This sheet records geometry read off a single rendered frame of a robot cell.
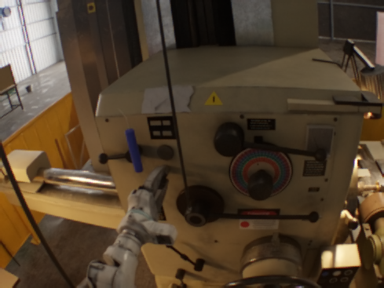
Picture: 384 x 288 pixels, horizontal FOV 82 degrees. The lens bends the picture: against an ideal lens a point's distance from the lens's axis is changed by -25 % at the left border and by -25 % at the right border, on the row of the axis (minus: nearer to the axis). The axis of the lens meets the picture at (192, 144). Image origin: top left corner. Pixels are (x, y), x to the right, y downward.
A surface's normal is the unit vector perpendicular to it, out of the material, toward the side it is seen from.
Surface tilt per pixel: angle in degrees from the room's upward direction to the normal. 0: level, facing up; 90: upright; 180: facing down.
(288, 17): 90
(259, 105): 45
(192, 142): 90
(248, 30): 90
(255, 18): 90
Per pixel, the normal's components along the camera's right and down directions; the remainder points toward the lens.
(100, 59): -0.22, 0.50
